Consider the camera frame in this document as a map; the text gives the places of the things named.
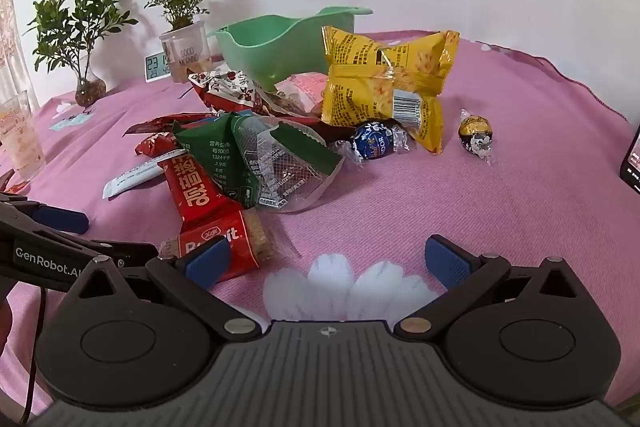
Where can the pink patterned curtain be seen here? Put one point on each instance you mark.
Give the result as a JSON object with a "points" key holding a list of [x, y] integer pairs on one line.
{"points": [[10, 32]]}

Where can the light blue white jelly packet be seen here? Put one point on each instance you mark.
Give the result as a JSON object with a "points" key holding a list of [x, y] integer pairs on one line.
{"points": [[132, 179]]}

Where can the green plastic bowl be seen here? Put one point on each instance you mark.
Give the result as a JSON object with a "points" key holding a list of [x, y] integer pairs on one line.
{"points": [[265, 47]]}

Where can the printed drinking glass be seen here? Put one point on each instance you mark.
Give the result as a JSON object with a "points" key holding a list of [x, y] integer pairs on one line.
{"points": [[22, 142]]}

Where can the black smartphone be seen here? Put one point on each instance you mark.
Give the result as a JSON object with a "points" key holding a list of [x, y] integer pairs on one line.
{"points": [[632, 162]]}

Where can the pink snack packet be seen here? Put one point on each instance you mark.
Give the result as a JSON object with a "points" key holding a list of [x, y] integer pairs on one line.
{"points": [[305, 87]]}

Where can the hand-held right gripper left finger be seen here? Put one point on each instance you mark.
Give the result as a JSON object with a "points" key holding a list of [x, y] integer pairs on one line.
{"points": [[207, 259]]}

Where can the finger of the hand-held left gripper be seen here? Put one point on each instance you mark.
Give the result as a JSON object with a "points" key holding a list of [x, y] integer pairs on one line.
{"points": [[130, 253], [62, 219]]}

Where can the gold black wrapped chocolate ball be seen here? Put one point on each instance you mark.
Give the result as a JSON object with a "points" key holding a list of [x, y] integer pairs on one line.
{"points": [[475, 132]]}

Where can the dark brown-red snack packet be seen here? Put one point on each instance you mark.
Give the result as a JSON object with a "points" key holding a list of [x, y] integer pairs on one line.
{"points": [[160, 123]]}

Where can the red biscuit bar packet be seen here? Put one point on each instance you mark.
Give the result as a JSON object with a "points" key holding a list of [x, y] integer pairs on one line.
{"points": [[200, 197]]}

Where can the yellow snack packet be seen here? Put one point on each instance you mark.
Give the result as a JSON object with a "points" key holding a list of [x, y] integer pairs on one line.
{"points": [[375, 92]]}

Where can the blue wrapped chocolate ball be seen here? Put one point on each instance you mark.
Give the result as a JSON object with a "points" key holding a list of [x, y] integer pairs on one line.
{"points": [[372, 141]]}

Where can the red white cherry-print packet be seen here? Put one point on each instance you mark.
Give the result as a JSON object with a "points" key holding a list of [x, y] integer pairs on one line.
{"points": [[227, 89]]}

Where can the green and clear snack packet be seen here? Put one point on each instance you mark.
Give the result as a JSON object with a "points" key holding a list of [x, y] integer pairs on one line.
{"points": [[220, 157]]}

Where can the leafy plant in glass vase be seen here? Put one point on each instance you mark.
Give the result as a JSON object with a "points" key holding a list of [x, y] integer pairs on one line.
{"points": [[90, 93]]}

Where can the white digital clock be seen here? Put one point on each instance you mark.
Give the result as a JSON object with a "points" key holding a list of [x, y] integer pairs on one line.
{"points": [[156, 67]]}

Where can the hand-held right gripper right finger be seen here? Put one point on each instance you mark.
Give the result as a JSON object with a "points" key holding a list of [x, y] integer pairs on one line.
{"points": [[447, 259]]}

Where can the pink tablecloth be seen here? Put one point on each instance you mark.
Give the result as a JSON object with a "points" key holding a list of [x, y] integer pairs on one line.
{"points": [[500, 207]]}

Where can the red crinkled snack packet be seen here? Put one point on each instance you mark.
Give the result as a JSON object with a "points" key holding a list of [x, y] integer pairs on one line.
{"points": [[160, 144]]}

